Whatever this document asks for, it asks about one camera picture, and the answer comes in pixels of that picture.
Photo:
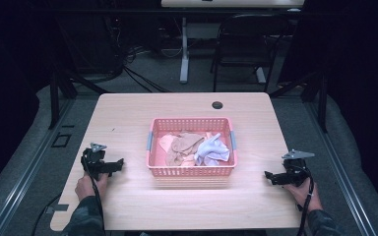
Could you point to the person's left hand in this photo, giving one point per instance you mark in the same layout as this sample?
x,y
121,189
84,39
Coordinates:
x,y
86,188

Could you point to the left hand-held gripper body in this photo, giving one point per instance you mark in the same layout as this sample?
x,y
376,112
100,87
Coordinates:
x,y
95,161

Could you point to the black tape square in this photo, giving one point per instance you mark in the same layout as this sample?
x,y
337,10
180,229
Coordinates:
x,y
61,140

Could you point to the black metal stand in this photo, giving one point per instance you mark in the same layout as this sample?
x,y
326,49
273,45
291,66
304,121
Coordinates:
x,y
54,98
321,98

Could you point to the grey tape strip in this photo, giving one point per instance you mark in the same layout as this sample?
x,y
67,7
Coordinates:
x,y
59,208

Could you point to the aluminium floor rail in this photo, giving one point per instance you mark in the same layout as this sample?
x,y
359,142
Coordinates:
x,y
29,170
341,170

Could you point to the white desk leg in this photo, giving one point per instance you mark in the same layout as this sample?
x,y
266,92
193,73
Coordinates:
x,y
261,74
184,55

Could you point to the tan cloth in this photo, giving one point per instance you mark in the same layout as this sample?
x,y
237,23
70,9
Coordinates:
x,y
183,144

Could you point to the person's right hand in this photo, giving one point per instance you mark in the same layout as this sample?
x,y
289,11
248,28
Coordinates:
x,y
303,194

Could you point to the white desk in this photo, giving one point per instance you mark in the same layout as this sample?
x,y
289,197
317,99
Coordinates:
x,y
233,3

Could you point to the light blue cloth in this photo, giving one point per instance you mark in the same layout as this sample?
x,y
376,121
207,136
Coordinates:
x,y
211,152

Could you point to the black folding chair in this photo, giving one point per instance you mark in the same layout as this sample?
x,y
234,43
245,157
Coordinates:
x,y
249,39

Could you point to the pink plastic basket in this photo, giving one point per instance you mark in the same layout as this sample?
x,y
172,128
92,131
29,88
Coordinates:
x,y
190,171

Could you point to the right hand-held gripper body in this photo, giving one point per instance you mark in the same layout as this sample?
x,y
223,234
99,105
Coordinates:
x,y
296,170

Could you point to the peach cloth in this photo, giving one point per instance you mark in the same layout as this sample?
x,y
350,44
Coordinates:
x,y
165,142

